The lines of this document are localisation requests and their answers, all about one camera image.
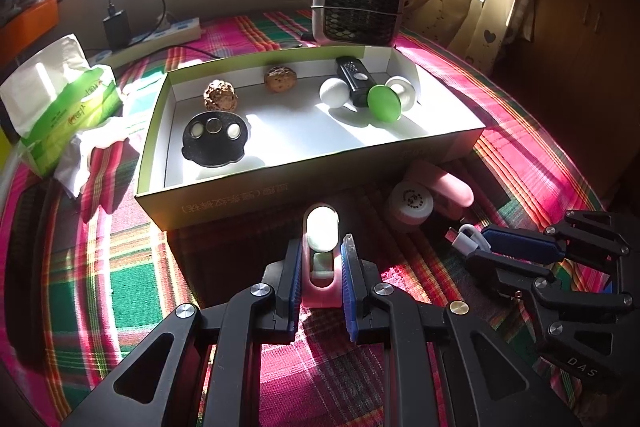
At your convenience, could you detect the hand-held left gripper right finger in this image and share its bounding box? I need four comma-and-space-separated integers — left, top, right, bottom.
341, 233, 583, 427

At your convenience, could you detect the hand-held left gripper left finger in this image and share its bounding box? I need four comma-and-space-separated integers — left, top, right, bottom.
65, 239, 303, 427

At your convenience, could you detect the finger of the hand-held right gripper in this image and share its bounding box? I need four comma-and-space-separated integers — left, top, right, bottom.
480, 209, 632, 268
465, 251, 631, 323

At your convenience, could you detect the small white clip object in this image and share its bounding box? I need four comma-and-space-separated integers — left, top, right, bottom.
446, 223, 493, 255

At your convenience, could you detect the pink device with white light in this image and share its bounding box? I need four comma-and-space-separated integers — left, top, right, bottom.
302, 203, 343, 308

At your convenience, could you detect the white cardboard box green rim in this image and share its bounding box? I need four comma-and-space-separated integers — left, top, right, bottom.
134, 44, 487, 232

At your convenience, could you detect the black round disc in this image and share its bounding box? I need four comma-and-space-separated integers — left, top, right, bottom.
181, 111, 249, 166

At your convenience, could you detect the green and white toy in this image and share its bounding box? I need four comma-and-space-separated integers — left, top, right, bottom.
319, 76, 418, 124

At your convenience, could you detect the brown walnut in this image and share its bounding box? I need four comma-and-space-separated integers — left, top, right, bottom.
203, 79, 238, 112
264, 66, 299, 94

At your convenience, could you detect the pink stapler-shaped object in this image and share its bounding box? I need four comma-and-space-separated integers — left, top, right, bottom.
402, 159, 475, 212

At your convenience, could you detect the plaid tablecloth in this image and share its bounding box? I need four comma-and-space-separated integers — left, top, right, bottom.
0, 9, 616, 427

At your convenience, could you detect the black rectangular device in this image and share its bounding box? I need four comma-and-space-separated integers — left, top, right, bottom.
335, 56, 377, 110

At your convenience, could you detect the crumpled white tissue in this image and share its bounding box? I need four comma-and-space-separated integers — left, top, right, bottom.
54, 127, 141, 198

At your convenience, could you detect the white power strip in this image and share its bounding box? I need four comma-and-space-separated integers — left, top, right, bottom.
82, 17, 202, 62

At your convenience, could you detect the small grey space heater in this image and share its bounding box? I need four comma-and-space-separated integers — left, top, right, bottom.
310, 0, 406, 48

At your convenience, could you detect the green tissue pack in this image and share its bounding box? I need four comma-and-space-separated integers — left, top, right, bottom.
0, 33, 124, 178

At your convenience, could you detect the black charger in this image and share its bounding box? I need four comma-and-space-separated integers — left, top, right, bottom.
102, 4, 132, 50

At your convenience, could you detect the orange box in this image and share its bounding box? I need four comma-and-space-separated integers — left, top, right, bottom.
0, 0, 60, 52

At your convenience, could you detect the black charger cable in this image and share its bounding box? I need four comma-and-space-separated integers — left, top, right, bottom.
107, 0, 167, 45

